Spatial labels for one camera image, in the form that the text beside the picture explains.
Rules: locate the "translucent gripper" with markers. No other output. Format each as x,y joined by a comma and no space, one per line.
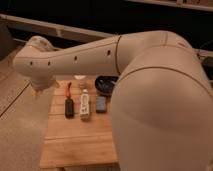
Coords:
37,92

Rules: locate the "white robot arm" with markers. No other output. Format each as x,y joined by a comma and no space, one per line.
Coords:
162,103

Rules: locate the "white lidded cup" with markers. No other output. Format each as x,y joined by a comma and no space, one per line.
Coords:
81,79

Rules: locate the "white plastic bottle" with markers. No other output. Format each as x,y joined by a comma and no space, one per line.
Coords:
84,105

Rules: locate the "wooden table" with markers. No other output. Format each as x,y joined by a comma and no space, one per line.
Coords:
73,142

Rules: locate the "black bowl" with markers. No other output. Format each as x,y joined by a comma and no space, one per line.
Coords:
105,84

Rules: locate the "black brush orange handle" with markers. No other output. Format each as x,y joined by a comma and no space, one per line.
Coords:
69,103

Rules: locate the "grey metal rail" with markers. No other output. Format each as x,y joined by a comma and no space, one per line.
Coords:
52,29

